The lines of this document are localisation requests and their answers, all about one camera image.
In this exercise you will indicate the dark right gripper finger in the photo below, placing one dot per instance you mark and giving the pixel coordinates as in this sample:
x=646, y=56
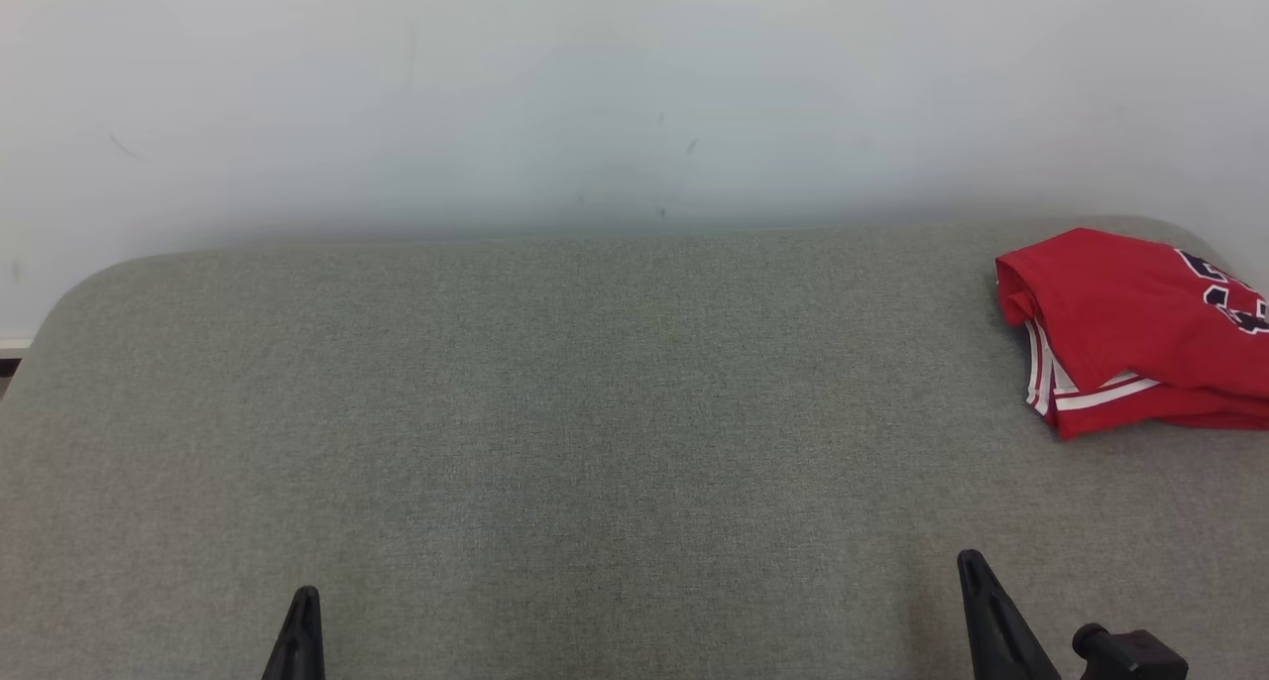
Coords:
x=1001, y=640

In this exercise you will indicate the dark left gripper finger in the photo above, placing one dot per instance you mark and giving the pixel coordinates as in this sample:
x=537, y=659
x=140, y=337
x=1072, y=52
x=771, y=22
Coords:
x=297, y=650

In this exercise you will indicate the red jersey with white sleeves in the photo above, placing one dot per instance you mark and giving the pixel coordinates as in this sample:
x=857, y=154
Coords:
x=1110, y=303

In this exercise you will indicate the black and white skirting board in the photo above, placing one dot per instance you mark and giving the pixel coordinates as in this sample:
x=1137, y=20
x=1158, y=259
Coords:
x=10, y=344

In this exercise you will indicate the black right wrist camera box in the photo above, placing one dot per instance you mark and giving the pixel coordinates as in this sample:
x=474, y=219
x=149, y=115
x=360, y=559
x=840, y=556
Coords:
x=1135, y=660

